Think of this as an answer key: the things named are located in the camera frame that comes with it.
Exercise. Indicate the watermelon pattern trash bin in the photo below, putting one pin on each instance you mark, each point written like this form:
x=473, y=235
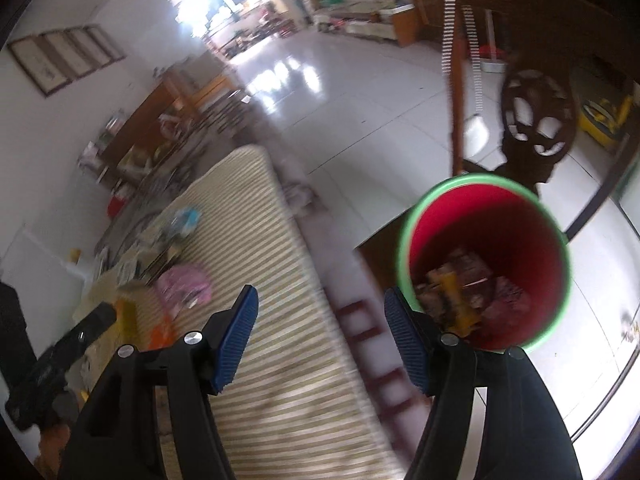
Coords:
x=510, y=230

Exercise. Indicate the long tv cabinet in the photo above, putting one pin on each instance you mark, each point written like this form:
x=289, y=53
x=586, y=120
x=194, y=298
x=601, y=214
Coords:
x=399, y=24

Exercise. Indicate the orange plastic wrapper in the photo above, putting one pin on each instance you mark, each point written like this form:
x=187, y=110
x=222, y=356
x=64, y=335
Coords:
x=162, y=335

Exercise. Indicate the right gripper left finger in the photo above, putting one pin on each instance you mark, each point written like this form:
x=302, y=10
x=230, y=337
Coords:
x=116, y=435

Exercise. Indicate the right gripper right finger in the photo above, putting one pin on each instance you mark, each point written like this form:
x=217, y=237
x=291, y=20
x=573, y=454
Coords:
x=524, y=435

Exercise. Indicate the red plastic basin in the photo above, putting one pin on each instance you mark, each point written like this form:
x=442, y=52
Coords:
x=115, y=206

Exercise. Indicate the striped yellow white tablecloth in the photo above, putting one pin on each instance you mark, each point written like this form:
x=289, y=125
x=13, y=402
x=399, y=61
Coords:
x=297, y=408

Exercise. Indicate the patterned grey floor rug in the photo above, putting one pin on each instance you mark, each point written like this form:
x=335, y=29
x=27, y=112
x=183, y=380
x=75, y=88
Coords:
x=357, y=306

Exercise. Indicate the pink foil wrapper right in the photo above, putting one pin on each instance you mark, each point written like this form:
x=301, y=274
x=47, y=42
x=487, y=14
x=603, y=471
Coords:
x=183, y=286

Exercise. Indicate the dark carved wooden chair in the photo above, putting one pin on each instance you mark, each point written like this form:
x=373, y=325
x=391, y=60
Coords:
x=537, y=108

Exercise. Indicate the teal white crumpled wrapper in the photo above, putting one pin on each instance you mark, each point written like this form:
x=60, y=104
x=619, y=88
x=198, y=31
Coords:
x=183, y=223

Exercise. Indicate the framed wall pictures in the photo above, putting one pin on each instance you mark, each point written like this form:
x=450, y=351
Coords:
x=55, y=59

